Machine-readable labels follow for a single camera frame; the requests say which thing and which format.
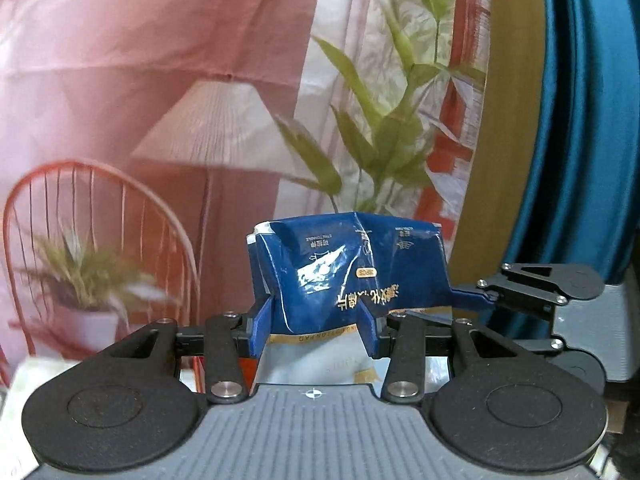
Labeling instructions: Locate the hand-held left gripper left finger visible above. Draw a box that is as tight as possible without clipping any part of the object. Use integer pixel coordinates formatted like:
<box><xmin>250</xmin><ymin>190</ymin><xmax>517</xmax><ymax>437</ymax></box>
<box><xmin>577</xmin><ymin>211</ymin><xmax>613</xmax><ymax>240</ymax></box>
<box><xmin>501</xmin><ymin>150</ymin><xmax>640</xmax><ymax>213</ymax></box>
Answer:
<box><xmin>107</xmin><ymin>296</ymin><xmax>277</xmax><ymax>406</ymax></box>

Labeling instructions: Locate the printed backdrop cloth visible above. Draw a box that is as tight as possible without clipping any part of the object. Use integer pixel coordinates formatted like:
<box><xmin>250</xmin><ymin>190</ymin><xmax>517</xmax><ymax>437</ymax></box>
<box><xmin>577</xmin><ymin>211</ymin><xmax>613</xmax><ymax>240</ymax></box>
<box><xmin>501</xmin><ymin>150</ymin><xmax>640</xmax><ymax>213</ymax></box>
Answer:
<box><xmin>0</xmin><ymin>0</ymin><xmax>493</xmax><ymax>391</ymax></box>

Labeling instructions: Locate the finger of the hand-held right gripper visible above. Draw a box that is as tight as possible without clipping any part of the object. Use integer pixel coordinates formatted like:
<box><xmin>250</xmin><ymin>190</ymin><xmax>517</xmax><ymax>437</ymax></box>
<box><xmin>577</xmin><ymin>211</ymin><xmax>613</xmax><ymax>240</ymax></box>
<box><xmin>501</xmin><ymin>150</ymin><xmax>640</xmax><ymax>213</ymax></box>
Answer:
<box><xmin>405</xmin><ymin>300</ymin><xmax>569</xmax><ymax>354</ymax></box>
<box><xmin>451</xmin><ymin>262</ymin><xmax>607</xmax><ymax>312</ymax></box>

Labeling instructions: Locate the blue and white soft packet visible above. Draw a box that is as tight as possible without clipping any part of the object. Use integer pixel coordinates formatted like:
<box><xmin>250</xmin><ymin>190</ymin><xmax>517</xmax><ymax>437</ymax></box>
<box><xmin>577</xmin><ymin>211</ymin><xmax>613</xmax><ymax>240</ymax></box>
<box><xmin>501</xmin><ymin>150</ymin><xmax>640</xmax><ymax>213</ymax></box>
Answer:
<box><xmin>246</xmin><ymin>212</ymin><xmax>481</xmax><ymax>396</ymax></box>

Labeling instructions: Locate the blue curtain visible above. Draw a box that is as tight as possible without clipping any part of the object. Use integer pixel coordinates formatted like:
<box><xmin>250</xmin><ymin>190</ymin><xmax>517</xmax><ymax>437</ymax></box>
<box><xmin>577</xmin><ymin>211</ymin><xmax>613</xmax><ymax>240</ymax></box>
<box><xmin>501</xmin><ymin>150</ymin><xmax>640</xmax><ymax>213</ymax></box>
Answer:
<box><xmin>504</xmin><ymin>0</ymin><xmax>640</xmax><ymax>287</ymax></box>

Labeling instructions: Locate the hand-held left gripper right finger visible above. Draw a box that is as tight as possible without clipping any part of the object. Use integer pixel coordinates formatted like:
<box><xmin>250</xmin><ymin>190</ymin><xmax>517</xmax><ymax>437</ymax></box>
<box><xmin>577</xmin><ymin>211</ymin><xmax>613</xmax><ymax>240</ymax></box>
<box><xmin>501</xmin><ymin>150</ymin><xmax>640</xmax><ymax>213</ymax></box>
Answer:
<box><xmin>357</xmin><ymin>295</ymin><xmax>526</xmax><ymax>404</ymax></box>

